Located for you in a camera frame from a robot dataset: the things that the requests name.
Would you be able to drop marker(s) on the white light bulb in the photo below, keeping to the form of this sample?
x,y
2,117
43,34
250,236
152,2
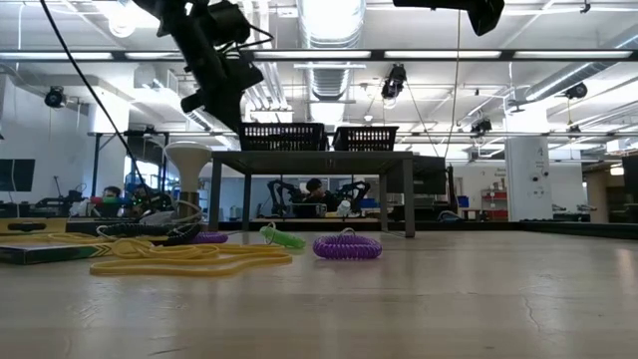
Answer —
x,y
188,159

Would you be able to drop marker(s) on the person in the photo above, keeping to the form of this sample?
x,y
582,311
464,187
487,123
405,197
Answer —
x,y
112,192
142,192
314,185

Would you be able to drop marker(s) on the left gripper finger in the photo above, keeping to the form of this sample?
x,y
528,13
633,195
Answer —
x,y
236,107
222,112

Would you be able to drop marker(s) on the black monitor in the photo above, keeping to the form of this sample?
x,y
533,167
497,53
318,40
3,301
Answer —
x,y
428,174
17,174

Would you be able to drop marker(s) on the red storage shelf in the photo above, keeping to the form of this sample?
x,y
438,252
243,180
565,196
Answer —
x,y
494,214

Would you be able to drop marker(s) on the yellow rubber band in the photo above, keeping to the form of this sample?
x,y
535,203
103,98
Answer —
x,y
174,271
50,238
149,248

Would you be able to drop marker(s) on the black plastic mesh basket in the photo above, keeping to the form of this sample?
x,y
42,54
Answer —
x,y
281,125
364,129

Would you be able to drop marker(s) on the black background robot arm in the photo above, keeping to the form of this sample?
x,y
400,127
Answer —
x,y
279,192
356,189

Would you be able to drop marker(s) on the blue bin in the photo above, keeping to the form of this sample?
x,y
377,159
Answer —
x,y
463,201

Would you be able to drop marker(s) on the black overhead camera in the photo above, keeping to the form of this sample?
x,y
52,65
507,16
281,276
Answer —
x,y
394,82

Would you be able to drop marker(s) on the grey perforated metal shelf riser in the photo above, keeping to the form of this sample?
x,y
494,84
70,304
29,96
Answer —
x,y
309,162

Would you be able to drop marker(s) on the white plastic bottle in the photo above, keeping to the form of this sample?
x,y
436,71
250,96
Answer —
x,y
344,208

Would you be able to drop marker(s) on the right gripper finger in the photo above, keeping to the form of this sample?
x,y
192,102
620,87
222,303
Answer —
x,y
433,3

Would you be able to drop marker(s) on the white building column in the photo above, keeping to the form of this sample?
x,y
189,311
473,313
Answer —
x,y
528,174

